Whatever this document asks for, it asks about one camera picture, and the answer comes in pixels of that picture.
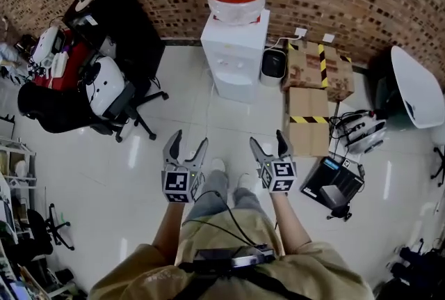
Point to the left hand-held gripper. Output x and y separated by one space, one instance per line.
179 183

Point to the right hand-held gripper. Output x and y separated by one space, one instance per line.
280 175

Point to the white water dispenser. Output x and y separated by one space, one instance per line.
232 48

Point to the person's left forearm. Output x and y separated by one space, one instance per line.
168 229

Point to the person's right forearm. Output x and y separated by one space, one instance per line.
288 222

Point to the black cabinet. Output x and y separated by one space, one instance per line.
121 27

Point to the person's white shoe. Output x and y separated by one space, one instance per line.
219 165
246 181

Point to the cardboard box with striped tape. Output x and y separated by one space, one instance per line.
306 65
307 138

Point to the person's grey trousers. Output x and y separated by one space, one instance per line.
215 194

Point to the black flat box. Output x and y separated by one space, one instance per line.
332 183

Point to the small white waste bin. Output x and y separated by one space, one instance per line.
273 66

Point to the white rounded helmet device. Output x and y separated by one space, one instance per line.
106 86

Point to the black chest-worn device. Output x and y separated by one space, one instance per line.
233 256

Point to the person's tan shirt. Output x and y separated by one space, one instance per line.
313 274

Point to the black office chair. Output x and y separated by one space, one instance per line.
59 107

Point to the red table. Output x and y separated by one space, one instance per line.
71 63

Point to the black stool with star base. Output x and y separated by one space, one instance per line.
52 225

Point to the black chair base with wheels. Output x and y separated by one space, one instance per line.
439 166

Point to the white box-shaped appliance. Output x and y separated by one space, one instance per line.
45 44

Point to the pile of black equipment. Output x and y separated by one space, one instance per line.
420 267

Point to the white wall socket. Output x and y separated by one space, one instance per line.
301 33
328 38

